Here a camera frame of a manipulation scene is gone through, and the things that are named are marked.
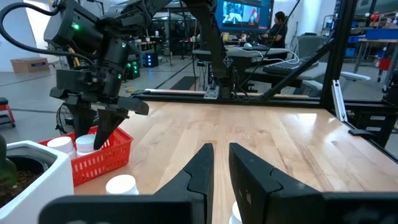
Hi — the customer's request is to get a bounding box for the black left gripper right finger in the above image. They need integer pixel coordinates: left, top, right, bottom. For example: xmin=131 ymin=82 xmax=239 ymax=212
xmin=229 ymin=142 xmax=398 ymax=224

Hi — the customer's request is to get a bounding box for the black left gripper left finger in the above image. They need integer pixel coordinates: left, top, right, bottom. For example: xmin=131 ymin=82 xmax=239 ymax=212
xmin=38 ymin=142 xmax=215 ymax=224

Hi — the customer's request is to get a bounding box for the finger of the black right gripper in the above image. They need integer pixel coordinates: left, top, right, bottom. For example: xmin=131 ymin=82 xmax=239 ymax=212
xmin=93 ymin=108 xmax=130 ymax=151
xmin=65 ymin=101 xmax=98 ymax=140

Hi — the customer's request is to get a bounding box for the white pill bottle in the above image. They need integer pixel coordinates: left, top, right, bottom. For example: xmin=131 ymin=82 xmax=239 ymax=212
xmin=46 ymin=136 xmax=77 ymax=160
xmin=75 ymin=133 xmax=102 ymax=157
xmin=228 ymin=201 xmax=244 ymax=224
xmin=105 ymin=174 xmax=140 ymax=196

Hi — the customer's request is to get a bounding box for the red plastic basket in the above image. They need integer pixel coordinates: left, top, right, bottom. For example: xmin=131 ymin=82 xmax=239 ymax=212
xmin=37 ymin=125 xmax=135 ymax=187

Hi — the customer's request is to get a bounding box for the black floor fan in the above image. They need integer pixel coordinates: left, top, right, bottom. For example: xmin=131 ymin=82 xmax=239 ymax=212
xmin=55 ymin=101 xmax=101 ymax=137

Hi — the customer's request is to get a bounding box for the black computer tower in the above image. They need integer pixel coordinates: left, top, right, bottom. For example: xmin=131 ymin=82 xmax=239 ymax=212
xmin=144 ymin=52 xmax=160 ymax=68

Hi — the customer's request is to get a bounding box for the white hexagonal plant pot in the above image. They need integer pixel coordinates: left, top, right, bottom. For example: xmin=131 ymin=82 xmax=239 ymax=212
xmin=0 ymin=139 xmax=75 ymax=224

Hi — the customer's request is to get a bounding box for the cardboard box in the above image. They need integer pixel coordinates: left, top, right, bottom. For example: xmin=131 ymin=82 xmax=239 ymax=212
xmin=10 ymin=57 xmax=51 ymax=74

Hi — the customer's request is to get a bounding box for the red stool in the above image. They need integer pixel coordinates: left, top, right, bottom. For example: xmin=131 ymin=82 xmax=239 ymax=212
xmin=0 ymin=96 xmax=17 ymax=128

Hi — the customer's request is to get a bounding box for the green cactus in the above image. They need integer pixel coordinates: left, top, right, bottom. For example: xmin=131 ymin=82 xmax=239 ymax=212
xmin=0 ymin=134 xmax=18 ymax=188

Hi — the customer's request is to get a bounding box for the black computer keyboard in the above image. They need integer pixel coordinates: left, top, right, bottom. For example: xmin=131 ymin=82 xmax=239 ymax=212
xmin=262 ymin=57 xmax=320 ymax=76

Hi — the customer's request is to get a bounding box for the grey desk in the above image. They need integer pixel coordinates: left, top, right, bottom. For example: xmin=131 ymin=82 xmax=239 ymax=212
xmin=192 ymin=45 xmax=289 ymax=94

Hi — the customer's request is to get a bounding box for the computer monitor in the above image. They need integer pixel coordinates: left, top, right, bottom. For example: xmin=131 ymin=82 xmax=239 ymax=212
xmin=214 ymin=0 xmax=275 ymax=34

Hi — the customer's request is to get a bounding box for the grey office chair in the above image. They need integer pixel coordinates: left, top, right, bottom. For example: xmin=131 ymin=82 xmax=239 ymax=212
xmin=294 ymin=33 xmax=373 ymax=98

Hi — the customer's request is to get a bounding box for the person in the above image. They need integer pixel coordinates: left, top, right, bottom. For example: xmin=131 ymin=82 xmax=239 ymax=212
xmin=260 ymin=11 xmax=289 ymax=49

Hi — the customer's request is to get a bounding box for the blue plastic crate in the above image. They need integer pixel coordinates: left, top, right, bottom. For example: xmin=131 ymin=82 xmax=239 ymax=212
xmin=346 ymin=27 xmax=398 ymax=58

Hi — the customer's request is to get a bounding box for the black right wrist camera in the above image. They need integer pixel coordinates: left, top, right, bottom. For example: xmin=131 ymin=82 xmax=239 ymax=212
xmin=55 ymin=68 xmax=105 ymax=95

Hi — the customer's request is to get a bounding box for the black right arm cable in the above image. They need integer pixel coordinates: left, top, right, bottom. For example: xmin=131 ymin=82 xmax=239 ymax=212
xmin=0 ymin=1 xmax=95 ymax=63

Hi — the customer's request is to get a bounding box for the black metal table frame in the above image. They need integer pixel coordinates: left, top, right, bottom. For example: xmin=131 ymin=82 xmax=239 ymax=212
xmin=130 ymin=0 xmax=398 ymax=164

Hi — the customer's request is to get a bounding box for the silver metal bracket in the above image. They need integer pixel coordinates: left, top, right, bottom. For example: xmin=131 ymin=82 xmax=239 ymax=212
xmin=330 ymin=78 xmax=349 ymax=123
xmin=203 ymin=85 xmax=220 ymax=100

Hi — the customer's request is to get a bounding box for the white desk cable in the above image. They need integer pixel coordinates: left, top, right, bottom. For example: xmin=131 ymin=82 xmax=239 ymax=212
xmin=231 ymin=45 xmax=301 ymax=65

